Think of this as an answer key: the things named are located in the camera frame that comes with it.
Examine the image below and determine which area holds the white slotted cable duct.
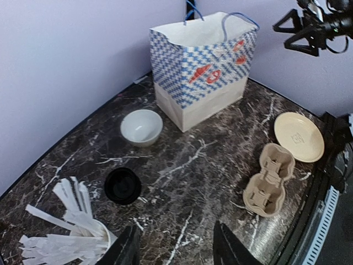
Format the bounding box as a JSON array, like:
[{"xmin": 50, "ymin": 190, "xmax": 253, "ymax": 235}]
[{"xmin": 298, "ymin": 186, "xmax": 339, "ymax": 264}]

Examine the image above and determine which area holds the brown cardboard cup carrier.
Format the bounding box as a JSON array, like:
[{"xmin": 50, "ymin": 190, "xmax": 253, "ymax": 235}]
[{"xmin": 243, "ymin": 143, "xmax": 295, "ymax": 218}]

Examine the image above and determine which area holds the white ceramic bowl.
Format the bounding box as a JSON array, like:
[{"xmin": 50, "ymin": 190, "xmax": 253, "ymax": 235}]
[{"xmin": 120, "ymin": 109, "xmax": 163, "ymax": 147}]

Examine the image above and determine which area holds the bundle of wrapped straws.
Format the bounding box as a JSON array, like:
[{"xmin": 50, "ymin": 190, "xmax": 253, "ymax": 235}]
[{"xmin": 19, "ymin": 177, "xmax": 103, "ymax": 264}]

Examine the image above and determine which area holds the blue checkered paper bag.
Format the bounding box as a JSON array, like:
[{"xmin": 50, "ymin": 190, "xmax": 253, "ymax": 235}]
[{"xmin": 149, "ymin": 12, "xmax": 260, "ymax": 132}]

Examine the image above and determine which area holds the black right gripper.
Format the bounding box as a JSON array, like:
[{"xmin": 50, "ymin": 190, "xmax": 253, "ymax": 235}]
[{"xmin": 272, "ymin": 0, "xmax": 352, "ymax": 57}]

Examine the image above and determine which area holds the cream round plate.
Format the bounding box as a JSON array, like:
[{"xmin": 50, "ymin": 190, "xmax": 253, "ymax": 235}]
[{"xmin": 274, "ymin": 112, "xmax": 325, "ymax": 163}]

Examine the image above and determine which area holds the stack of black lids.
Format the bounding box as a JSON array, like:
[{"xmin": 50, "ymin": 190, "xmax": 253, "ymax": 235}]
[{"xmin": 104, "ymin": 167, "xmax": 142, "ymax": 205}]

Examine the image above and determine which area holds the white cup holding straws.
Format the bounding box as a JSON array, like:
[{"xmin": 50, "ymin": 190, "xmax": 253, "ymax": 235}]
[{"xmin": 69, "ymin": 220, "xmax": 117, "ymax": 264}]

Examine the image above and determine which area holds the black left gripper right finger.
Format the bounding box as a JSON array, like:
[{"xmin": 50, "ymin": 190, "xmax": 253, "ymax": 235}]
[{"xmin": 213, "ymin": 221, "xmax": 261, "ymax": 265}]

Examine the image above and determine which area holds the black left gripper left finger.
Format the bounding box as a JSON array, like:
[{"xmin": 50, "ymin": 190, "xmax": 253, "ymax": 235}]
[{"xmin": 99, "ymin": 225, "xmax": 140, "ymax": 265}]

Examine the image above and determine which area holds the black table edge rail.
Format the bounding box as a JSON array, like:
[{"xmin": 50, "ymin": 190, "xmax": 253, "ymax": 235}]
[{"xmin": 270, "ymin": 113, "xmax": 352, "ymax": 264}]

